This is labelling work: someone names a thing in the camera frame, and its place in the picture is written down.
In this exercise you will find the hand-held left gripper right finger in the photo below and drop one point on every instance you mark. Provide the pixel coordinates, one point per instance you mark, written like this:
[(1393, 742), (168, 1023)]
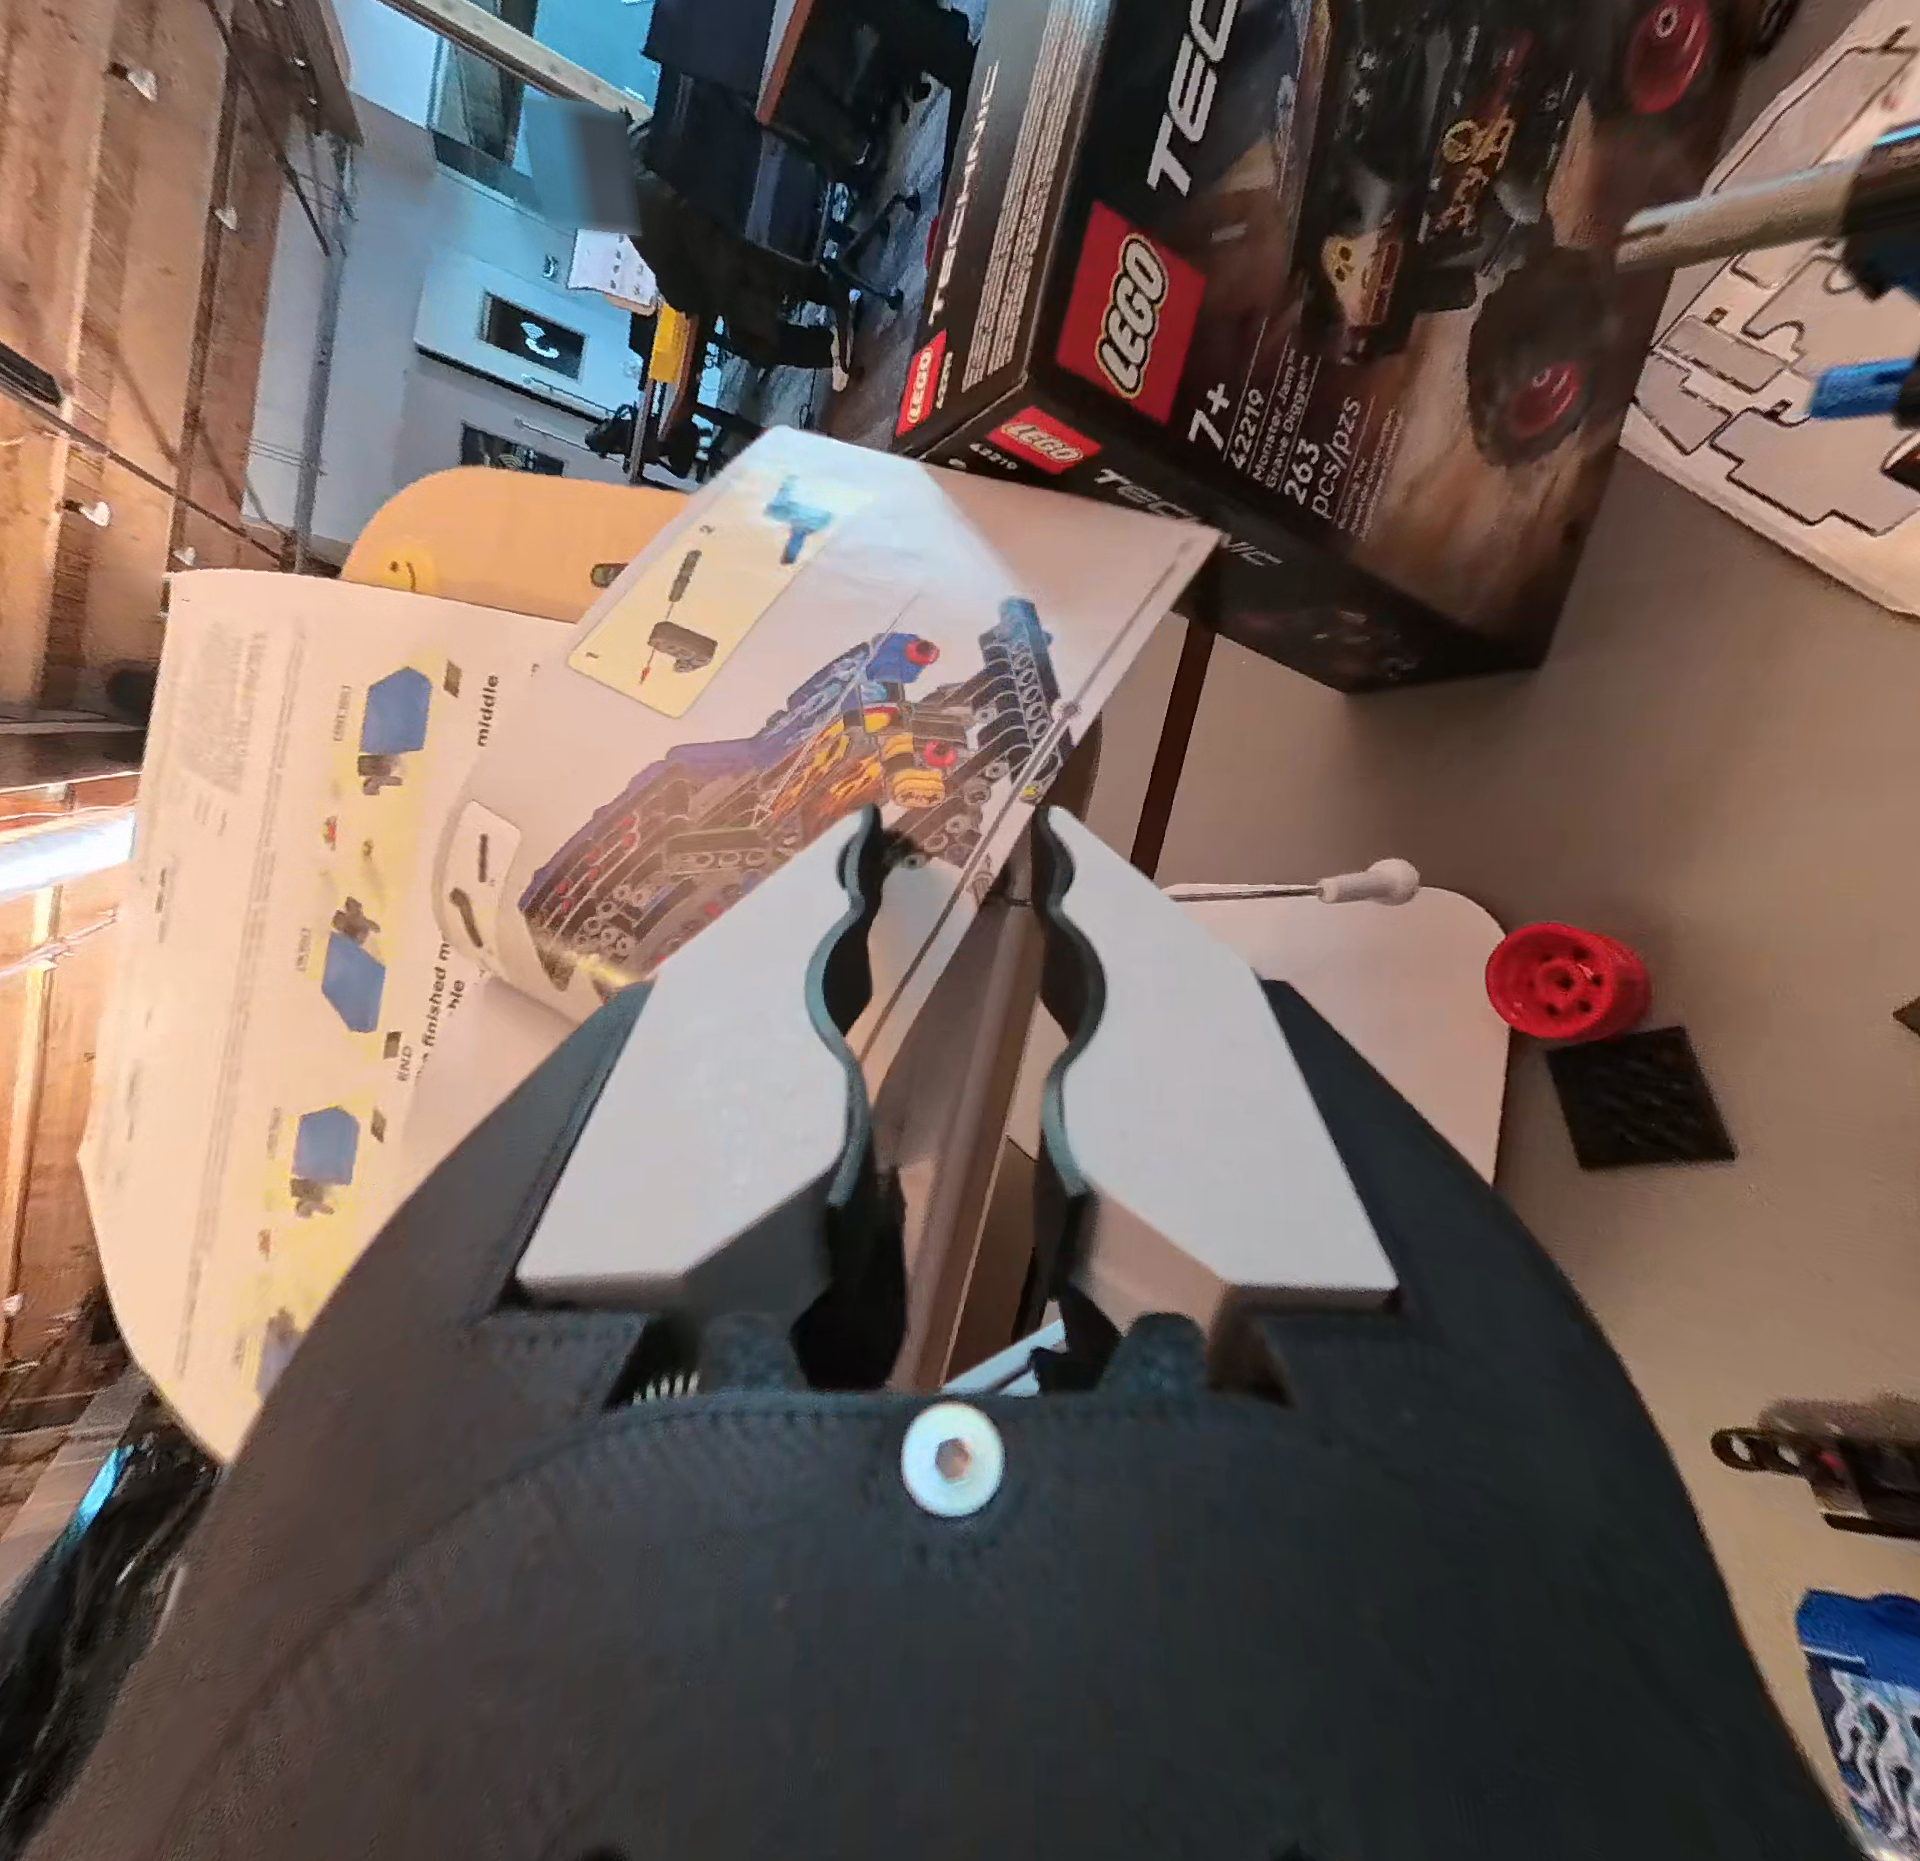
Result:
[(1230, 1140)]

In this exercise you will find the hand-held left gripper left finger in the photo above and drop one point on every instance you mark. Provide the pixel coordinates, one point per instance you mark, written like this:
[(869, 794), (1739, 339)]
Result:
[(691, 1140)]

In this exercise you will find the instruction booklet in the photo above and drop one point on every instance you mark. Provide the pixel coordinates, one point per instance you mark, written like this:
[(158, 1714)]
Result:
[(840, 615)]

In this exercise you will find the blue black brick toy truck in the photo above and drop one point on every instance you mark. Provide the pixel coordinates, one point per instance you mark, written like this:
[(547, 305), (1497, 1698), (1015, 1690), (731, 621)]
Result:
[(1861, 1711)]

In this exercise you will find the red wheel hub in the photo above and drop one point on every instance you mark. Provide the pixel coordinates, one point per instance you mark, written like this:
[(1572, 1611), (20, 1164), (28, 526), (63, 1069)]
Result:
[(1568, 978)]

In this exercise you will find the black studded square plate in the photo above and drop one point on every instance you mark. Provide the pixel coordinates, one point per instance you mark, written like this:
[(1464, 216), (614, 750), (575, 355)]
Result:
[(1638, 1099)]

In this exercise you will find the printed instruction sheet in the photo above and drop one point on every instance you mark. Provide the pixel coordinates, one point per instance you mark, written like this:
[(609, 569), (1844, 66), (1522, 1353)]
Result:
[(255, 917)]

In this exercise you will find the round wooden table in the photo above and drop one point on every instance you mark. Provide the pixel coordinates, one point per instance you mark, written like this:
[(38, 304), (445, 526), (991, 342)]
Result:
[(510, 528)]

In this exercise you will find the black shiny bag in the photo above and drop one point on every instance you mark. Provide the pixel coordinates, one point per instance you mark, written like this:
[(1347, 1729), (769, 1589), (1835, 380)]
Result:
[(76, 1592)]

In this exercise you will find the printed toy box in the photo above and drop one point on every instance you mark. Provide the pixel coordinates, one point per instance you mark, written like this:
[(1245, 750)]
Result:
[(1274, 318)]

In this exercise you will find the sticker sheet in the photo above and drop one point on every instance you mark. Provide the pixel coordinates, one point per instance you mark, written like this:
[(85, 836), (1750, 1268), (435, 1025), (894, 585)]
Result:
[(1771, 437)]

